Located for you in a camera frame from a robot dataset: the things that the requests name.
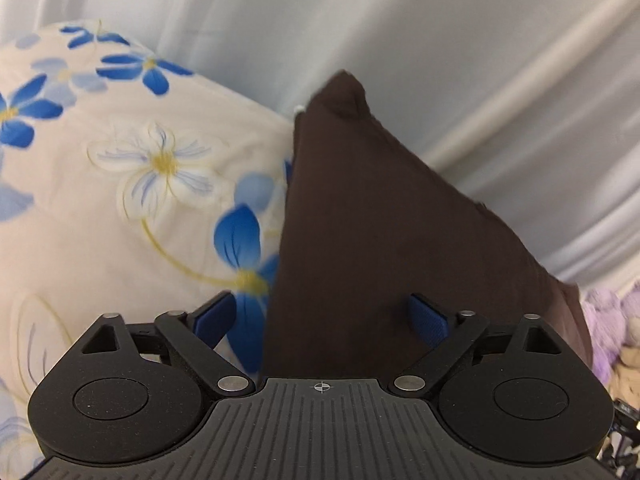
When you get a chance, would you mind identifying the purple plush teddy bear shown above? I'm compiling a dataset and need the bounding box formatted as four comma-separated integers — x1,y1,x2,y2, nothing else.
582,282,639,386

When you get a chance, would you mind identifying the blue floral white bedding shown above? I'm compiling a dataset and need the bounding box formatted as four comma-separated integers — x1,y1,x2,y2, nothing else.
1,21,293,479

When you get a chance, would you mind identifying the dark brown garment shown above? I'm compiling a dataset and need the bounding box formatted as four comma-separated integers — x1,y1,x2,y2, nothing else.
262,72,592,382

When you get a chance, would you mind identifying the white pleated curtain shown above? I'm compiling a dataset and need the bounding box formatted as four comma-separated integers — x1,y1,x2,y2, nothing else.
1,0,639,288

